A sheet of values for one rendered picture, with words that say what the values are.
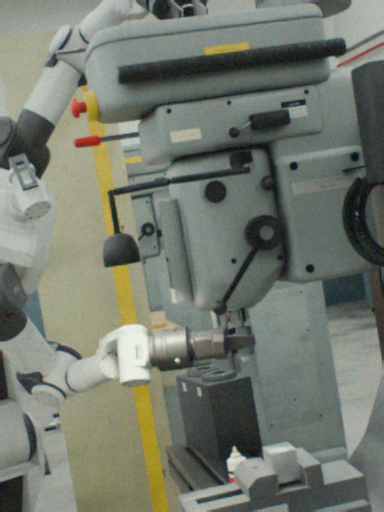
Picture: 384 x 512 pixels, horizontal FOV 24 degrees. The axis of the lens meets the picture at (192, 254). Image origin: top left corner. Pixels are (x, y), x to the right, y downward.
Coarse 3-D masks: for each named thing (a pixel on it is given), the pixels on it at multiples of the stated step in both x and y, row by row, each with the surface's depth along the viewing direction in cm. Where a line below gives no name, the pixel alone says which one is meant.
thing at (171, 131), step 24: (240, 96) 173; (264, 96) 173; (288, 96) 174; (312, 96) 176; (144, 120) 182; (168, 120) 169; (192, 120) 170; (216, 120) 171; (240, 120) 172; (312, 120) 176; (144, 144) 186; (168, 144) 169; (192, 144) 170; (216, 144) 172; (240, 144) 173; (264, 144) 180
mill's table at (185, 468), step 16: (176, 448) 235; (192, 448) 233; (176, 464) 225; (192, 464) 218; (208, 464) 216; (224, 464) 214; (176, 480) 230; (192, 480) 206; (208, 480) 203; (224, 480) 202
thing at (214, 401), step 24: (192, 384) 226; (216, 384) 218; (240, 384) 220; (192, 408) 229; (216, 408) 218; (240, 408) 220; (192, 432) 232; (216, 432) 218; (240, 432) 220; (216, 456) 219
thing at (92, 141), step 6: (138, 132) 190; (78, 138) 187; (84, 138) 187; (90, 138) 187; (96, 138) 187; (102, 138) 188; (108, 138) 188; (114, 138) 189; (120, 138) 189; (126, 138) 189; (78, 144) 187; (84, 144) 187; (90, 144) 187; (96, 144) 188
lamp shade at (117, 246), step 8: (120, 232) 171; (112, 240) 169; (120, 240) 169; (128, 240) 169; (104, 248) 170; (112, 248) 169; (120, 248) 168; (128, 248) 169; (136, 248) 170; (104, 256) 170; (112, 256) 168; (120, 256) 168; (128, 256) 169; (136, 256) 170; (104, 264) 171; (112, 264) 169; (120, 264) 168; (128, 264) 169
